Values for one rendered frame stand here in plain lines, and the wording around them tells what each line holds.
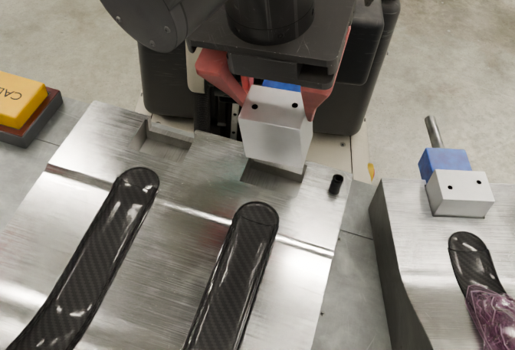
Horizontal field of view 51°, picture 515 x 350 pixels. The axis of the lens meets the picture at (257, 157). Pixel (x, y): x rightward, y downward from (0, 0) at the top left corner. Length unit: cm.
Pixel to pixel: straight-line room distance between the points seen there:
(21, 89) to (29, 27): 154
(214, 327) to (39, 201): 18
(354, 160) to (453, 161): 77
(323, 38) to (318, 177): 18
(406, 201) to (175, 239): 23
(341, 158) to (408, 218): 81
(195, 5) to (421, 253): 34
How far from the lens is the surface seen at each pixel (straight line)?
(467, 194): 54
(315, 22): 36
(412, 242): 52
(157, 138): 54
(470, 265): 53
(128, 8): 27
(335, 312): 53
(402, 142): 182
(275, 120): 41
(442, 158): 58
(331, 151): 134
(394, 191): 55
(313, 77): 35
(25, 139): 64
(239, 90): 41
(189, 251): 44
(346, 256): 56
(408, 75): 208
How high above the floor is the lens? 127
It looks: 50 degrees down
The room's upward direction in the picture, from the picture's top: 8 degrees clockwise
